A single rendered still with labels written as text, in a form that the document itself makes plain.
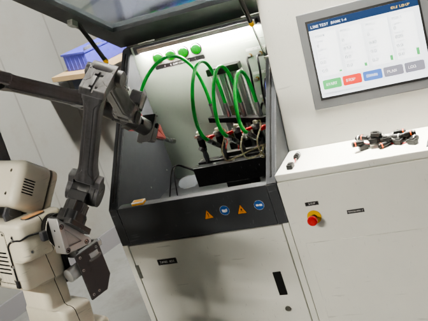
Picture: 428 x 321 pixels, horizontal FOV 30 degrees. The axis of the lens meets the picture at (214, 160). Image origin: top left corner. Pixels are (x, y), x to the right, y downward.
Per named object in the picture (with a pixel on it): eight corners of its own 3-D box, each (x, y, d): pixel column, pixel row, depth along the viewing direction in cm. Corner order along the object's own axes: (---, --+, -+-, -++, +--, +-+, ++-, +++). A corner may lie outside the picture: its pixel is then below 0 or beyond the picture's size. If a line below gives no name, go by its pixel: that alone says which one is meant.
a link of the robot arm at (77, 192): (64, 201, 238) (81, 207, 237) (77, 171, 241) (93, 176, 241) (70, 211, 246) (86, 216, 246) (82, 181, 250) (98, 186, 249)
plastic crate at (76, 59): (106, 53, 508) (99, 35, 505) (130, 48, 492) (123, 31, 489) (65, 72, 485) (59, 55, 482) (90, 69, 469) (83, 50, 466)
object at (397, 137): (351, 155, 275) (348, 141, 273) (356, 144, 284) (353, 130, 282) (418, 144, 265) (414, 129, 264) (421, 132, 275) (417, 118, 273)
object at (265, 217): (130, 245, 313) (116, 209, 308) (135, 239, 317) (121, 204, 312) (278, 224, 288) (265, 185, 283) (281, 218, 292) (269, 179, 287)
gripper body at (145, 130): (159, 115, 280) (145, 107, 274) (153, 142, 276) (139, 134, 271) (145, 117, 284) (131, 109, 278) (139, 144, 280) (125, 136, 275)
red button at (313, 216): (306, 229, 280) (302, 216, 279) (309, 224, 284) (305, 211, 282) (321, 227, 278) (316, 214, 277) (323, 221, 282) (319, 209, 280)
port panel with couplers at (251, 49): (260, 115, 329) (238, 44, 319) (262, 113, 332) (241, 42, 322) (290, 109, 324) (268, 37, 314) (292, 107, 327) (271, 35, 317)
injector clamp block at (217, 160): (204, 202, 319) (192, 168, 315) (212, 192, 328) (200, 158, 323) (283, 190, 306) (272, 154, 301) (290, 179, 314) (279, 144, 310)
